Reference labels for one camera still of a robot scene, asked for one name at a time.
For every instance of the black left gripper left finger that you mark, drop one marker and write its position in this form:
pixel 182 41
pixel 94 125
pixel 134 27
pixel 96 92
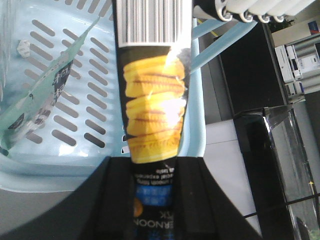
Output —
pixel 101 208

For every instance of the teal goji berry bag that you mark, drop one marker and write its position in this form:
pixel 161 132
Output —
pixel 34 105

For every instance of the black Franzzi cookie box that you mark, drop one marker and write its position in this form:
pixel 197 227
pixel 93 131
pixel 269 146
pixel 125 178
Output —
pixel 153 52

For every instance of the light blue plastic basket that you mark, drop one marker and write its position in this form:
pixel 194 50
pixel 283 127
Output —
pixel 85 125

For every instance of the white humanoid robot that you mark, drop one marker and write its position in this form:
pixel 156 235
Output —
pixel 248 10

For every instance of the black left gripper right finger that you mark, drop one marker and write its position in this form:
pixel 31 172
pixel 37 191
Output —
pixel 202 211

